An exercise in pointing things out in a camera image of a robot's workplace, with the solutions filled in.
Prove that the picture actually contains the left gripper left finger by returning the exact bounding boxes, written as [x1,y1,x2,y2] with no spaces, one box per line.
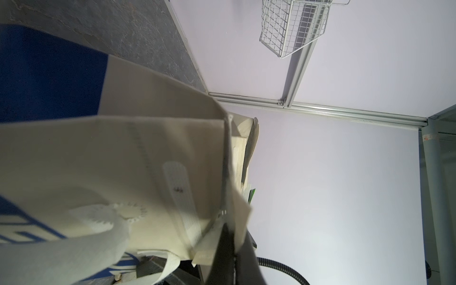
[205,224,235,285]

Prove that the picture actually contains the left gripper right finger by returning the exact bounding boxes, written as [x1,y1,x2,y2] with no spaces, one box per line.
[235,232,266,285]

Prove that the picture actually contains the green and white takeout bag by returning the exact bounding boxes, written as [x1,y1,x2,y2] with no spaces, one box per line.
[248,189,256,204]

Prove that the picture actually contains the blue beige bag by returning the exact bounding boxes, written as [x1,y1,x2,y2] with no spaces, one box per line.
[229,113,260,195]
[1,24,251,285]

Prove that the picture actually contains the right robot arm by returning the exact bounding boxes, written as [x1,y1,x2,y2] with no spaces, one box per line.
[257,257,310,285]

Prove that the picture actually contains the aluminium frame rail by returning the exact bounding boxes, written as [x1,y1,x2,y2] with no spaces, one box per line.
[227,44,456,285]

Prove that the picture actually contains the long white wire basket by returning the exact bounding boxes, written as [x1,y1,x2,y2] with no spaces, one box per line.
[260,0,350,59]

